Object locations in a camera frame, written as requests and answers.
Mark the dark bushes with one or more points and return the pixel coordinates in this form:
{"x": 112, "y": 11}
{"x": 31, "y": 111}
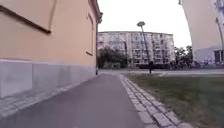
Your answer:
{"x": 110, "y": 58}

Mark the grey apartment block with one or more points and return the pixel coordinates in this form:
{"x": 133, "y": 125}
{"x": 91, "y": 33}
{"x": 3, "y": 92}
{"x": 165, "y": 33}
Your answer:
{"x": 133, "y": 41}

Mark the grey asphalt path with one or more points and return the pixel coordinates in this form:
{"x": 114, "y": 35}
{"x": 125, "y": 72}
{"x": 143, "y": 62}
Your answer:
{"x": 93, "y": 103}

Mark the street lamp pole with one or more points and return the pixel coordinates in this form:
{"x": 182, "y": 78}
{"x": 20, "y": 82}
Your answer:
{"x": 141, "y": 24}

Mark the cobblestone strip beside grass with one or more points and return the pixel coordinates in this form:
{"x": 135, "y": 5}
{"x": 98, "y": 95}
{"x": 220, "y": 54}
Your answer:
{"x": 146, "y": 108}

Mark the yellow building with grey base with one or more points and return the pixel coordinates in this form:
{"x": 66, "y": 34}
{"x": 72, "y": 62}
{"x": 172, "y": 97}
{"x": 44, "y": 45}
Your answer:
{"x": 50, "y": 43}

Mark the group of small trees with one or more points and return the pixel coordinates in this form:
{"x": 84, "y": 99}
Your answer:
{"x": 185, "y": 58}

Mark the grey cross road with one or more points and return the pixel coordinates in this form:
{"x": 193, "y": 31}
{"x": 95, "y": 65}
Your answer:
{"x": 186, "y": 71}

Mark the grass lawn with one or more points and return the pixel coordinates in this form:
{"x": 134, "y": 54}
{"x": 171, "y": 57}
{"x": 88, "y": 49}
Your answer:
{"x": 186, "y": 96}

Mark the pale tall building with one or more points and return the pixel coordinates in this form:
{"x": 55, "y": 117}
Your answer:
{"x": 200, "y": 23}

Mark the cobblestone strip along building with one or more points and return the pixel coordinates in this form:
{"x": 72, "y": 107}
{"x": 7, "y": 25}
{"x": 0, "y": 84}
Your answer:
{"x": 16, "y": 103}

